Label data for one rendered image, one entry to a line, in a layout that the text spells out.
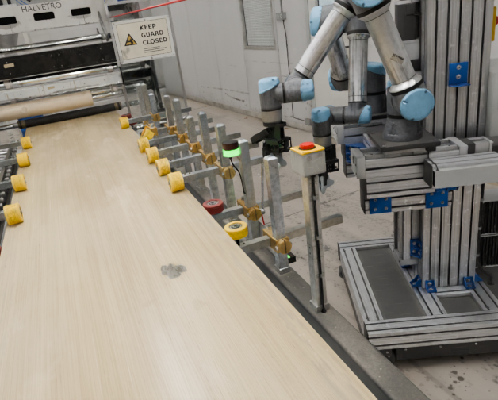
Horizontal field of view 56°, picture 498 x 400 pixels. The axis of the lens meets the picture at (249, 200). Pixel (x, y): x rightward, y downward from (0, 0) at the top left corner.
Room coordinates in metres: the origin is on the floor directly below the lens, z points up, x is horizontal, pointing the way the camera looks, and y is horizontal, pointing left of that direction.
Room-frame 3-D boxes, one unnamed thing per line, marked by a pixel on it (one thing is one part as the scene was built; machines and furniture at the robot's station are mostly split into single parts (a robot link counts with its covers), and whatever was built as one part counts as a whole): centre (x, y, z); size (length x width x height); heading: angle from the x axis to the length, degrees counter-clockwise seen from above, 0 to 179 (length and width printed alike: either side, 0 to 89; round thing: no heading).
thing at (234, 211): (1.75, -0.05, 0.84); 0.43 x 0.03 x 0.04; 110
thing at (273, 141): (1.67, -0.13, 1.13); 0.09 x 0.08 x 0.12; 40
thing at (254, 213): (1.71, 0.01, 0.85); 0.14 x 0.06 x 0.05; 20
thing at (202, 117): (2.16, 0.16, 0.93); 0.04 x 0.04 x 0.48; 20
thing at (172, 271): (1.20, 0.25, 0.91); 0.09 x 0.07 x 0.02; 44
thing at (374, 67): (2.27, -0.67, 1.21); 0.13 x 0.12 x 0.14; 65
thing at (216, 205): (1.68, 0.14, 0.85); 0.08 x 0.08 x 0.11
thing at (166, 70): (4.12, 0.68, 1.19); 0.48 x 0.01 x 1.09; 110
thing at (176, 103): (2.63, 0.33, 0.93); 0.04 x 0.04 x 0.48; 20
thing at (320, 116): (1.85, -0.33, 1.12); 0.09 x 0.08 x 0.11; 155
